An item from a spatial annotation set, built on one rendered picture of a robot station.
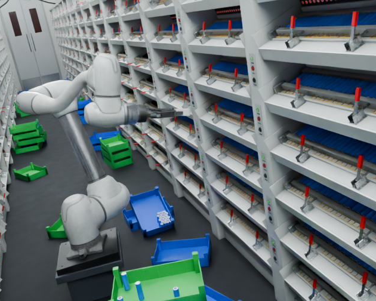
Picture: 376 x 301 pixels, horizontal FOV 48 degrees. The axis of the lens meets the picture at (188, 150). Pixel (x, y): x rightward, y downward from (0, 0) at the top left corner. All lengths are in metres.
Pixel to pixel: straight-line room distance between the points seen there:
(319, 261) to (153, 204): 1.47
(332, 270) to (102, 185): 1.20
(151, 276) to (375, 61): 1.00
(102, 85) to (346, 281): 1.12
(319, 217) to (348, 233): 0.14
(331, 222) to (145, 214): 1.56
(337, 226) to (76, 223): 1.22
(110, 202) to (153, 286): 0.78
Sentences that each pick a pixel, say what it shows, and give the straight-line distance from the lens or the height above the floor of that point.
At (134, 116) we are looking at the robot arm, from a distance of 1.76.
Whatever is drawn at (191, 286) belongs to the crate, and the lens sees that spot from 1.50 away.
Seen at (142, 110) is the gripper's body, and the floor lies 0.92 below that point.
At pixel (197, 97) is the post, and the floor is 0.84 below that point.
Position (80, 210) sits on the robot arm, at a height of 0.46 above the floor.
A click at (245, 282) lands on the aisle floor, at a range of 2.16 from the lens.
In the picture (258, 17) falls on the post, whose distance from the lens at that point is 1.53.
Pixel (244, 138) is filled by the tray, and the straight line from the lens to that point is 1.79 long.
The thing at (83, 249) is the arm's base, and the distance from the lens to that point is 2.17.
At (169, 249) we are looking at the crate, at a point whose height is 0.00.
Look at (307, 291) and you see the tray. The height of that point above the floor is 0.17.
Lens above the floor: 1.29
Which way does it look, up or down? 18 degrees down
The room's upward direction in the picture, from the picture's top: 10 degrees counter-clockwise
